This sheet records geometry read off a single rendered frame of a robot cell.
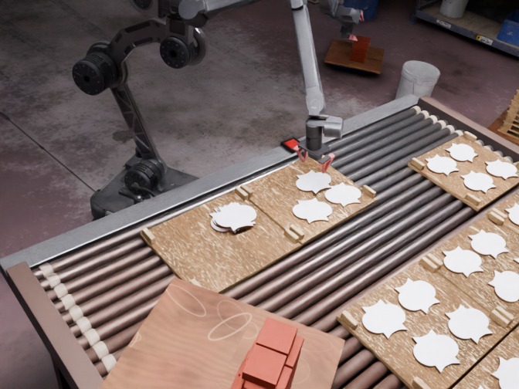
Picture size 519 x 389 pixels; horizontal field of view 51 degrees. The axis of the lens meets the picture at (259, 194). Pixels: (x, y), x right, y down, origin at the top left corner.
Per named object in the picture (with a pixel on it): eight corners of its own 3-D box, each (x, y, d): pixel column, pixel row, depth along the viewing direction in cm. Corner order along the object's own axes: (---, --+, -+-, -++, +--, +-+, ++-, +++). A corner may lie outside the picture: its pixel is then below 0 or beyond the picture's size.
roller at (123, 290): (58, 317, 157) (58, 310, 153) (446, 128, 263) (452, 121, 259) (66, 331, 156) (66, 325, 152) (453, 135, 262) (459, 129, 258)
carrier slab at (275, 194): (236, 191, 203) (236, 188, 202) (312, 156, 226) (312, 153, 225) (301, 246, 185) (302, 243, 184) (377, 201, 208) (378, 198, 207)
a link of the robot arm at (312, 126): (306, 113, 187) (303, 123, 183) (327, 116, 186) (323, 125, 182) (307, 130, 192) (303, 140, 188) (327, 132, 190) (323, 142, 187)
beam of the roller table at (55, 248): (0, 272, 171) (-4, 259, 167) (407, 103, 284) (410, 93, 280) (11, 289, 166) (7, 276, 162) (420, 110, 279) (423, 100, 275)
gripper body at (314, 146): (309, 140, 198) (309, 123, 193) (330, 151, 193) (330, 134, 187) (296, 148, 195) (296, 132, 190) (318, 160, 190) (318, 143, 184)
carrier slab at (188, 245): (140, 236, 180) (139, 233, 179) (235, 192, 203) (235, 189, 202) (202, 305, 162) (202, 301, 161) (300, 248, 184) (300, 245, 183)
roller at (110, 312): (66, 329, 154) (66, 323, 151) (455, 133, 260) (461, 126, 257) (73, 343, 153) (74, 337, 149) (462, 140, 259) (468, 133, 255)
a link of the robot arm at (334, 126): (313, 103, 192) (310, 98, 184) (346, 106, 189) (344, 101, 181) (310, 136, 192) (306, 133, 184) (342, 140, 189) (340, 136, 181)
